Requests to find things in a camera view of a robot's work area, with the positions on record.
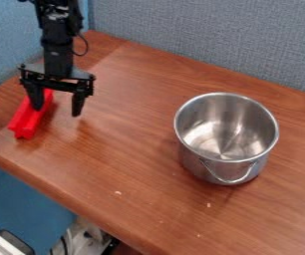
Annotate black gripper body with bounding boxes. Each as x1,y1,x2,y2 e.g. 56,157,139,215
19,41,95,97

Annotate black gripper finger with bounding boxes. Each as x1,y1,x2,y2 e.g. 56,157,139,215
26,83,46,111
73,92,87,117

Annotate red plastic block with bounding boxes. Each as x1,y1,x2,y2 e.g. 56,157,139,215
8,89,54,139

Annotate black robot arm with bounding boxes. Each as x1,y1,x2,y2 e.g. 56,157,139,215
19,0,97,117

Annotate white items under table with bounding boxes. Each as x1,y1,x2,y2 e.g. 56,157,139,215
48,217,114,255

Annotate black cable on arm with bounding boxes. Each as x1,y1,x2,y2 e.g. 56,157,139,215
71,31,91,58

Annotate metal pot with handle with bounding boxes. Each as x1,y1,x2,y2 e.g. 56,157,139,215
174,92,280,185

